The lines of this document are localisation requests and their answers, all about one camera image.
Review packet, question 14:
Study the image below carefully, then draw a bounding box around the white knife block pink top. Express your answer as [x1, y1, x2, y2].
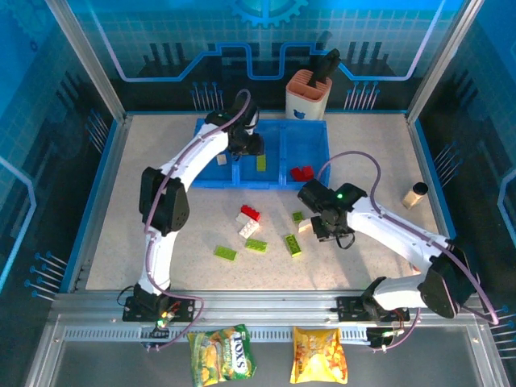
[285, 69, 334, 121]

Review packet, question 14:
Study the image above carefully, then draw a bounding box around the spice jar black lid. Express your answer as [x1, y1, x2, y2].
[402, 181, 430, 210]

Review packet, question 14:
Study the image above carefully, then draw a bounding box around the yellow snack bag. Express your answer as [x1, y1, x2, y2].
[289, 326, 348, 385]

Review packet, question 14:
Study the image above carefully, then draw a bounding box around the green candy bag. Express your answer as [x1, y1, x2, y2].
[187, 324, 258, 387]

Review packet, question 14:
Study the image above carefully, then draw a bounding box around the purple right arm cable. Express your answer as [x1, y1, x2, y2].
[316, 151, 501, 352]

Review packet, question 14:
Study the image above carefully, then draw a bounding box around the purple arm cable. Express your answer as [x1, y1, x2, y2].
[316, 151, 501, 352]
[143, 89, 253, 352]

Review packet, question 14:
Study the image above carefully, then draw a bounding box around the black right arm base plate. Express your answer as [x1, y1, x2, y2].
[336, 296, 410, 323]

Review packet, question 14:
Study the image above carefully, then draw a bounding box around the black handled knife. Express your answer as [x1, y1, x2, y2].
[308, 48, 342, 88]

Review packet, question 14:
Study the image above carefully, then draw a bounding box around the aluminium rail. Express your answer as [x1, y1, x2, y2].
[50, 290, 491, 323]

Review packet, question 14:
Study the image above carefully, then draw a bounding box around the slotted grey cable duct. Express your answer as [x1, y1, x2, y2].
[63, 327, 374, 343]

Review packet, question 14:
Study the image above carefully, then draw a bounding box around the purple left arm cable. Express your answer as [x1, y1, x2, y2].
[143, 89, 253, 352]

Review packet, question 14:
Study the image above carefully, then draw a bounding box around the aluminium frame post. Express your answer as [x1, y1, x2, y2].
[405, 0, 485, 122]
[44, 0, 130, 122]

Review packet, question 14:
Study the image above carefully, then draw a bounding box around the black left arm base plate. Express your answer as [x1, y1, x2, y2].
[122, 296, 195, 323]

